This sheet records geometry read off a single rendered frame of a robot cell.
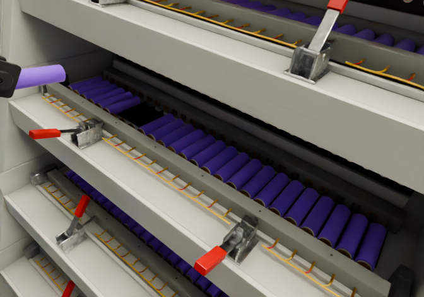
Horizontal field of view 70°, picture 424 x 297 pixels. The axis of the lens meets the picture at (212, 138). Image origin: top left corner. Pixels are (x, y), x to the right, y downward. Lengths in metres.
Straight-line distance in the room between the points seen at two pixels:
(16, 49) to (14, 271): 0.46
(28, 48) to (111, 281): 0.40
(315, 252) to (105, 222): 0.36
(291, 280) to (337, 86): 0.19
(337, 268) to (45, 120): 0.45
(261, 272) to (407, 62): 0.23
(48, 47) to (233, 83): 0.40
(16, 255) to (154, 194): 0.49
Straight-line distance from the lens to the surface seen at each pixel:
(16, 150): 0.66
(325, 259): 0.34
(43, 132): 0.43
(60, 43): 0.62
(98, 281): 0.54
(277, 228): 0.34
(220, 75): 0.29
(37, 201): 0.67
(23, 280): 0.79
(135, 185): 0.40
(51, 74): 0.36
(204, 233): 0.35
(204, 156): 0.42
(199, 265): 0.27
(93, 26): 0.42
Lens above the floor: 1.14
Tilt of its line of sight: 20 degrees down
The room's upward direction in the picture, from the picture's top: 17 degrees clockwise
